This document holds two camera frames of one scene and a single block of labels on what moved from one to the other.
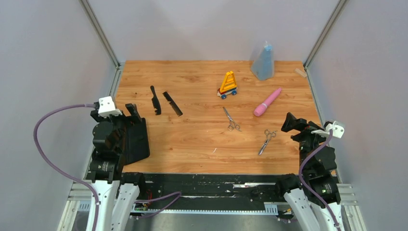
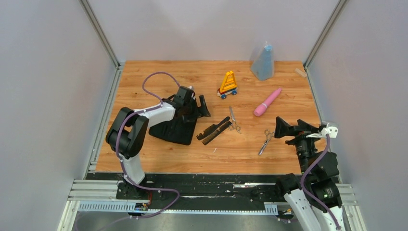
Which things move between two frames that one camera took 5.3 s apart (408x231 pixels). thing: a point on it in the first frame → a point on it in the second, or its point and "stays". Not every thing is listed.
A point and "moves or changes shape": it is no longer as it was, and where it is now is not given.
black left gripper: x=132 y=109 → x=200 y=111
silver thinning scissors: x=269 y=134 stays
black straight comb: x=175 y=107 moves or changes shape
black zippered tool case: x=136 y=147 moves or changes shape
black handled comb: x=155 y=101 moves or changes shape
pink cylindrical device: x=261 y=108 stays
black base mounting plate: x=213 y=188 stays
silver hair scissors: x=232 y=122 moves or changes shape
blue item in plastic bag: x=262 y=67 stays
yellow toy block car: x=228 y=85 stays
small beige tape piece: x=300 y=72 stays
